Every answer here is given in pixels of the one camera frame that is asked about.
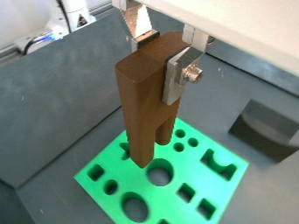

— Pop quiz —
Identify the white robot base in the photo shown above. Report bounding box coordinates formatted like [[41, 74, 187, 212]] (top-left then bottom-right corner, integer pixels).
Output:
[[22, 0, 97, 55]]

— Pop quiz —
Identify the green shape-sorting board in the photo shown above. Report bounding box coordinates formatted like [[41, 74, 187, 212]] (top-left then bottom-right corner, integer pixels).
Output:
[[75, 120, 249, 224]]

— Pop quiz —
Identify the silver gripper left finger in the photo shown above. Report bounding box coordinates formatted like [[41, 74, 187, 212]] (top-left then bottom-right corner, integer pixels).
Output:
[[113, 0, 161, 52]]

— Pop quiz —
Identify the brown square-circle peg object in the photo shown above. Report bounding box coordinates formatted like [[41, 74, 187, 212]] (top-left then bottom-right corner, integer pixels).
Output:
[[115, 31, 187, 168]]

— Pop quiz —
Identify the aluminium frame rail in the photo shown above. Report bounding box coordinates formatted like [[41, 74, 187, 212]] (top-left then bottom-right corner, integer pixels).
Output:
[[0, 0, 114, 63]]

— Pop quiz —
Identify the black cable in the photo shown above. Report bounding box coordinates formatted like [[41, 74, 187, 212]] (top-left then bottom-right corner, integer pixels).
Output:
[[23, 0, 74, 56]]

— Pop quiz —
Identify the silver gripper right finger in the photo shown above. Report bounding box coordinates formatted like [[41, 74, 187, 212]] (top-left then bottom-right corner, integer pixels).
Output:
[[163, 25, 210, 105]]

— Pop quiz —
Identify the dark grey block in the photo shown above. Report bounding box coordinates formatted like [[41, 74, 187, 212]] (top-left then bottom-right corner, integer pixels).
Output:
[[229, 100, 299, 162]]

